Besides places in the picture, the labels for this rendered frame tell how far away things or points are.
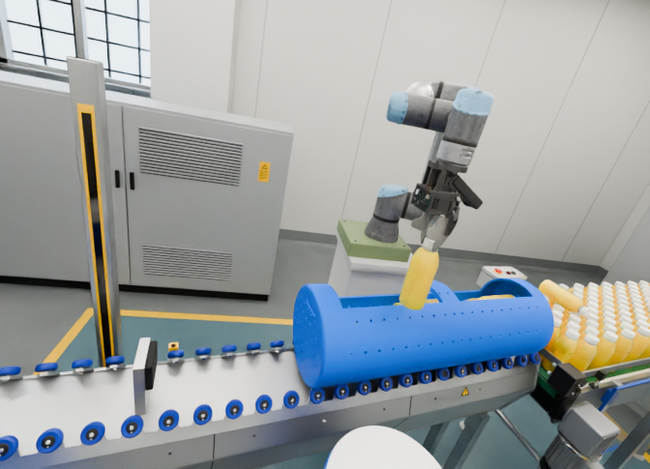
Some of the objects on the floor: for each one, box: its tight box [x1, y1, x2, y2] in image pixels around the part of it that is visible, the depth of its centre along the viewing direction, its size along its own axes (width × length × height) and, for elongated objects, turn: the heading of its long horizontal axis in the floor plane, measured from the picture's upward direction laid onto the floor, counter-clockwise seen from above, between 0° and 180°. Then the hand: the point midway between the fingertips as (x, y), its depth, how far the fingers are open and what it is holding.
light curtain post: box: [66, 56, 124, 368], centre depth 107 cm, size 6×6×170 cm
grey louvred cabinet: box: [0, 71, 294, 302], centre depth 244 cm, size 54×215×145 cm, turn 74°
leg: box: [442, 412, 490, 469], centre depth 147 cm, size 6×6×63 cm
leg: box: [422, 421, 451, 456], centre depth 159 cm, size 6×6×63 cm
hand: (431, 243), depth 79 cm, fingers closed on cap, 4 cm apart
